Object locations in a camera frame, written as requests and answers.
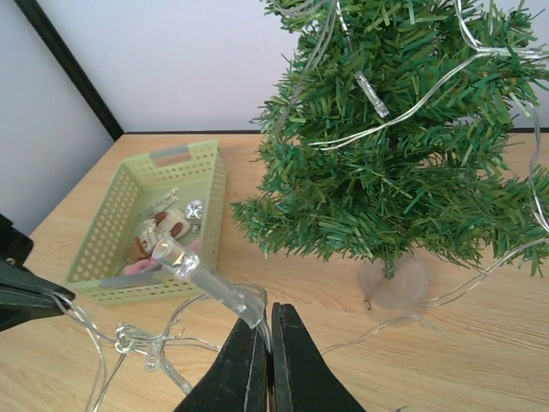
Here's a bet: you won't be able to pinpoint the silver ball ornament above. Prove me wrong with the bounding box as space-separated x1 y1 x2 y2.
184 200 204 222

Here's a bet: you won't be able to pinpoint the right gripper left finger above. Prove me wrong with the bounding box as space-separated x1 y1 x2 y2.
175 319 268 412

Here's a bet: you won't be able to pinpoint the brown gingerbread ornament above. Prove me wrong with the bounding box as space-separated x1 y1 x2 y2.
127 209 190 264

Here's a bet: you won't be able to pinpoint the small green christmas tree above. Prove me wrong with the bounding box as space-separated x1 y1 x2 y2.
232 1 548 307

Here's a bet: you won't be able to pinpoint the clear led light string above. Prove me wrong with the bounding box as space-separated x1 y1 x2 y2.
51 0 549 412

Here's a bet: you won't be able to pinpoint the pink ornaments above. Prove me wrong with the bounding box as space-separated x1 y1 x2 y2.
123 239 202 276

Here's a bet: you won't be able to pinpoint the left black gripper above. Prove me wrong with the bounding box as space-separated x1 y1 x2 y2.
0 215 75 331

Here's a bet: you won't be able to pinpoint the green plastic basket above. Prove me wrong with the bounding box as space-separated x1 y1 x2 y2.
65 140 227 305

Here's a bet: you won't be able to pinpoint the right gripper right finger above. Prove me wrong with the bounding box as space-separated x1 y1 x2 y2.
271 302 364 412

